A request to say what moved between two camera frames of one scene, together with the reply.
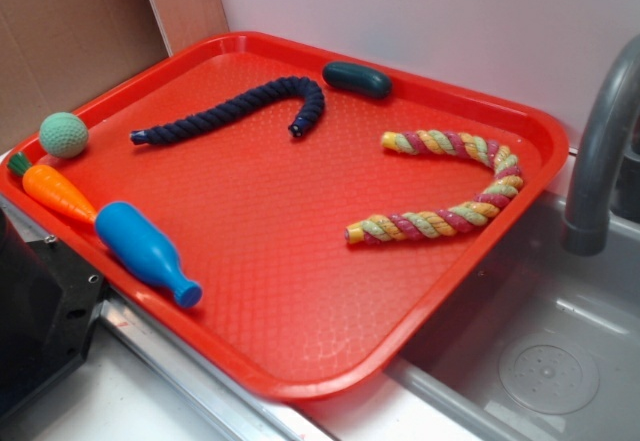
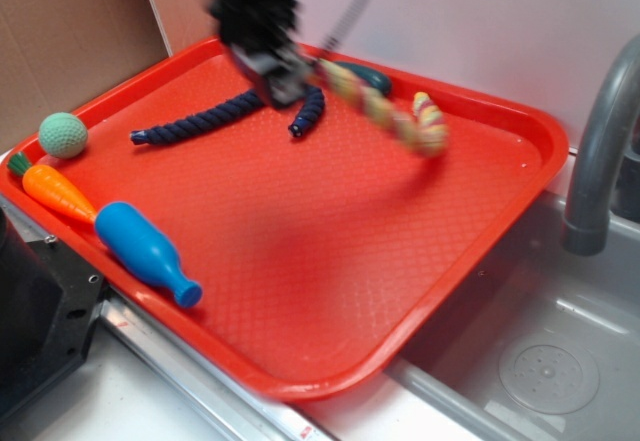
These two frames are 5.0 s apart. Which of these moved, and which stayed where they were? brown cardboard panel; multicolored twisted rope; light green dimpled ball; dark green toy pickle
Moved: multicolored twisted rope
Stayed: brown cardboard panel; dark green toy pickle; light green dimpled ball
